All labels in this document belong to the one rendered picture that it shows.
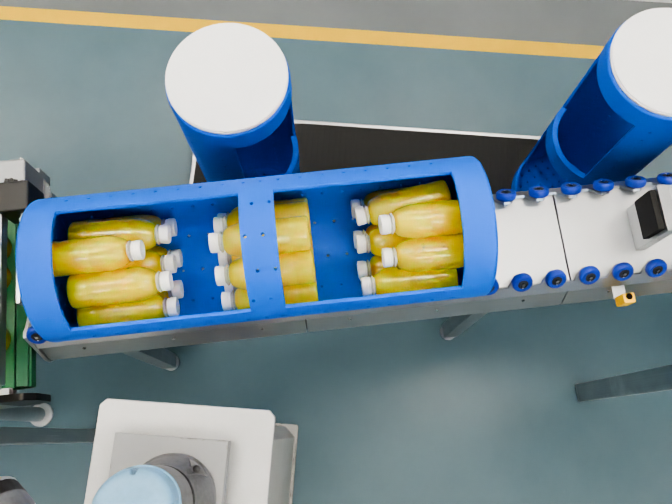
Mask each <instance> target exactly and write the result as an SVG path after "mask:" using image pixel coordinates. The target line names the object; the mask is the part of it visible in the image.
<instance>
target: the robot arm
mask: <svg viewBox="0 0 672 504"><path fill-rule="evenodd" d="M0 504H36V503H35V502H34V500H33V499H32V497H31V496H30V495H29V494H28V493H27V491H26V490H25V489H24V488H23V487H22V485H21V484H20V483H19V482H18V481H17V480H16V479H15V478H14V477H10V476H0ZM91 504H216V487H215V483H214V480H213V478H212V476H211V474H210V472H209V471H208V469H207V468H206V467H205V466H204V465H203V464H202V463H201V462H200V461H199V460H197V459H196V458H194V457H192V456H189V455H186V454H182V453H166V454H161V455H158V456H156V457H153V458H151V459H150V460H148V461H147V462H145V463H144V464H143V465H136V466H131V467H128V468H125V469H123V470H121V471H119V472H117V473H116V474H114V475H113V476H111V477H110V478H109V479H107V480H106V481H105V482H104V483H103V484H102V485H101V487H100V488H99V489H98V491H97V492H96V494H95V496H94V498H93V500H92V503H91Z"/></svg>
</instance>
